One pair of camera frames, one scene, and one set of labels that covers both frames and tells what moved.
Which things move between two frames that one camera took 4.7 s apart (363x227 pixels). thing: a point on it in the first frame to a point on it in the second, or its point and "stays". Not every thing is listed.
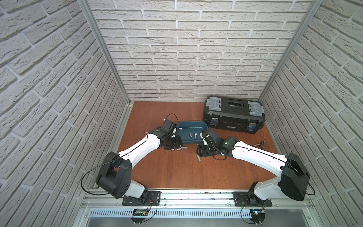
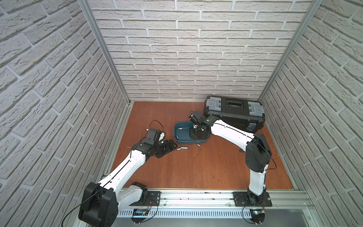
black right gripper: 201,151 to 193,135
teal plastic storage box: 189,131 stays
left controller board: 139,215 stays
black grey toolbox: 236,114 stays
